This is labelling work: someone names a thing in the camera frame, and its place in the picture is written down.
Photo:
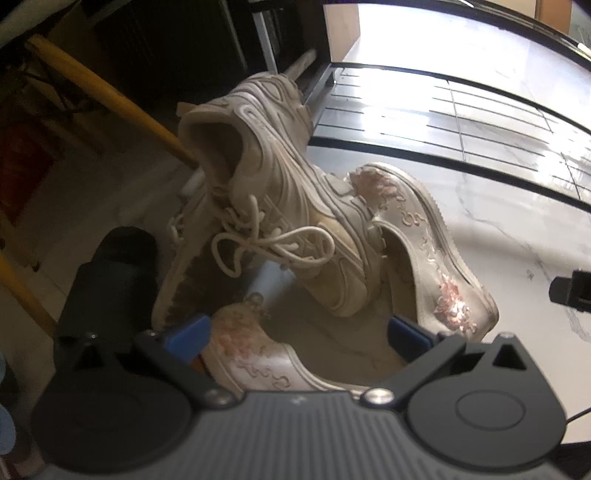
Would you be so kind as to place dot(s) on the white floral embroidered shoe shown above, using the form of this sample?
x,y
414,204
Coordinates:
x,y
258,355
434,249

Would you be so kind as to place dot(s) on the yellow wooden chair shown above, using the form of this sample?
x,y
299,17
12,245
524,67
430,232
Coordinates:
x,y
115,101

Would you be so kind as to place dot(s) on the light wooden board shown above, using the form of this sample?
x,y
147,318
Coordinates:
x,y
341,32

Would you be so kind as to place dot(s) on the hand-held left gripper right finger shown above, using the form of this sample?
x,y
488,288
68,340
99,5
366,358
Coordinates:
x,y
408,334

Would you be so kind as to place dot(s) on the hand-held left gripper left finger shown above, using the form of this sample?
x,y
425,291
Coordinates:
x,y
189,330

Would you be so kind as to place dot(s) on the dark red box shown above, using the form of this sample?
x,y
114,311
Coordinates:
x,y
23,175

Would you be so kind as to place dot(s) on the white lace-up sneaker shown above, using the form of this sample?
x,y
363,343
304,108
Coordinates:
x,y
277,184
178,295

